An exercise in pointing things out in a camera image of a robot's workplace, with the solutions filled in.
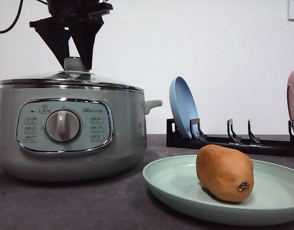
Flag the glass steamer lid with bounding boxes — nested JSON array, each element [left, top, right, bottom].
[[0, 57, 143, 93]]

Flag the black plate rack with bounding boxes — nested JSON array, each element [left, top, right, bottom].
[[167, 118, 294, 157]]

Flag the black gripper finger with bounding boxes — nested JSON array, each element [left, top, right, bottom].
[[70, 22, 104, 71], [29, 17, 72, 70]]

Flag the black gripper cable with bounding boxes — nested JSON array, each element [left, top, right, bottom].
[[0, 0, 23, 34]]

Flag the brown potato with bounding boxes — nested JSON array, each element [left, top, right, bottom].
[[196, 144, 254, 203]]

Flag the green plate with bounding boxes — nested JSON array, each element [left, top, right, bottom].
[[142, 155, 294, 226]]

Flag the green electric steamer pot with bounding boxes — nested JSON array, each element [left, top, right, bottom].
[[0, 86, 163, 182]]

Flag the blue plate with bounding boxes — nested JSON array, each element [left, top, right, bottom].
[[170, 76, 199, 139]]

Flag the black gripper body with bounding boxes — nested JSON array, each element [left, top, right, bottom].
[[46, 0, 113, 26]]

